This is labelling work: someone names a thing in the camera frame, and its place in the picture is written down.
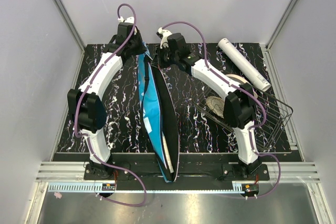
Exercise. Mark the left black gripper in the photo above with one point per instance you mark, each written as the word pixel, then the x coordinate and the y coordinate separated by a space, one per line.
pixel 142 49

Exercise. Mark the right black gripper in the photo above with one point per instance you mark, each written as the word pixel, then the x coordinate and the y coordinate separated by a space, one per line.
pixel 161 64

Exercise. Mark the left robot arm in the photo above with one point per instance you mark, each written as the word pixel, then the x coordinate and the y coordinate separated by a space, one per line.
pixel 85 103

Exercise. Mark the blue racket cover bag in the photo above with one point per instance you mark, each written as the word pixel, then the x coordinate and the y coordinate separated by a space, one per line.
pixel 157 114

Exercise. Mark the blue badminton racket front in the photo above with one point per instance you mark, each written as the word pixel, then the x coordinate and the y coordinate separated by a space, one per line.
pixel 167 155

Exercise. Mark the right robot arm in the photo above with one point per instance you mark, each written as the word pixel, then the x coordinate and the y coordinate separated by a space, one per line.
pixel 239 104

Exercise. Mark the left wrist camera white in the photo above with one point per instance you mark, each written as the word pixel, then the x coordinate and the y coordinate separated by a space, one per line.
pixel 127 20

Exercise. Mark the white shuttlecock tube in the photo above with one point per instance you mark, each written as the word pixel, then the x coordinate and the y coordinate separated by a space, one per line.
pixel 252 74

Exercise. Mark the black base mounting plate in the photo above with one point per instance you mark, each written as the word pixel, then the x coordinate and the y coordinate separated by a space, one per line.
pixel 208 172

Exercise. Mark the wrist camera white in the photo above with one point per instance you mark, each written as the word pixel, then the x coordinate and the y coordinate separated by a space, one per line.
pixel 163 35
pixel 127 20

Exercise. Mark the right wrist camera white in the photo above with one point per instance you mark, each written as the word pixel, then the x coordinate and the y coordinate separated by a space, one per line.
pixel 163 35

